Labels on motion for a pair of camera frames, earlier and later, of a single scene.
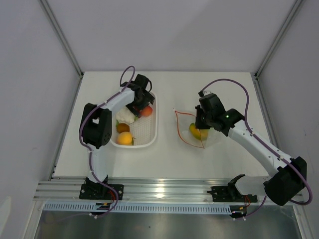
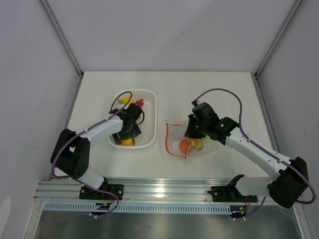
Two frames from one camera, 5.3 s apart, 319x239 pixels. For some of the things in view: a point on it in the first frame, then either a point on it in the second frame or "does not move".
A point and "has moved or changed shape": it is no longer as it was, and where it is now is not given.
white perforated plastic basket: (144, 130) does not move
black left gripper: (147, 99) -> (134, 132)
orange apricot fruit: (124, 138) does not move
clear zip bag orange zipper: (188, 132) has moved or changed shape
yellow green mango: (201, 134) has moved or changed shape
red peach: (146, 111) -> (183, 145)
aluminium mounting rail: (169, 190) does not move
